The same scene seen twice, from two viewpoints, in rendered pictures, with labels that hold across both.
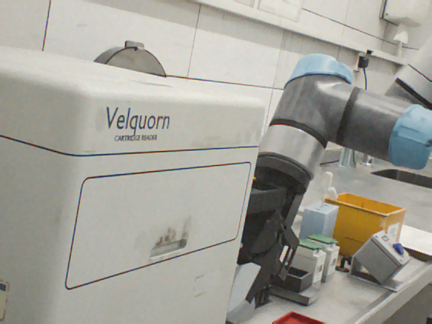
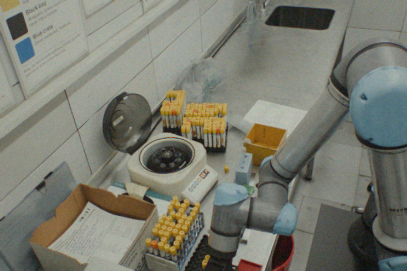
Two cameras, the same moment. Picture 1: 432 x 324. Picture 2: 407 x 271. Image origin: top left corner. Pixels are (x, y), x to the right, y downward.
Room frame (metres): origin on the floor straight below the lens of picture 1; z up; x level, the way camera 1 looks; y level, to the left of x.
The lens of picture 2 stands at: (0.30, -0.02, 1.87)
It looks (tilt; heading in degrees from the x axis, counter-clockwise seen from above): 38 degrees down; 1
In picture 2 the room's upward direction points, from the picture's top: 5 degrees counter-clockwise
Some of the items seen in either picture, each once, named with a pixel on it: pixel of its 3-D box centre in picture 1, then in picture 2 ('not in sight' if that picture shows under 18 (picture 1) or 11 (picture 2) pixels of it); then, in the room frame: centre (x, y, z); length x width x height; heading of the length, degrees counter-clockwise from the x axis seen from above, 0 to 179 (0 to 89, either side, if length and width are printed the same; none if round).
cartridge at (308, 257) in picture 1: (305, 264); not in sight; (1.15, -0.13, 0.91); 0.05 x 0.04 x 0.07; 65
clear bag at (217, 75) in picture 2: not in sight; (208, 70); (2.06, -0.07, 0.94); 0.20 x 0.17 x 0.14; 136
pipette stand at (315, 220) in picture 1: (316, 234); (243, 172); (1.31, -0.16, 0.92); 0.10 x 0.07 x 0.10; 161
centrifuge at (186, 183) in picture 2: not in sight; (172, 168); (1.35, 0.10, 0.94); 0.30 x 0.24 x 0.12; 56
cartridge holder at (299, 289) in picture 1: (288, 281); (235, 229); (1.09, -0.10, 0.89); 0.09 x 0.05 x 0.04; 67
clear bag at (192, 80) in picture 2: not in sight; (191, 83); (1.89, 0.02, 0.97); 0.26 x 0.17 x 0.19; 171
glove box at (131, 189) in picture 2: not in sight; (138, 202); (1.21, 0.21, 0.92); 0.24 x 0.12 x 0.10; 65
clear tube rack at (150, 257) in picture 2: not in sight; (176, 239); (1.05, 0.08, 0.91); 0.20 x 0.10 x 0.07; 155
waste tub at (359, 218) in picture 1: (359, 227); (264, 146); (1.45, -0.25, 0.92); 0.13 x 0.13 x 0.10; 62
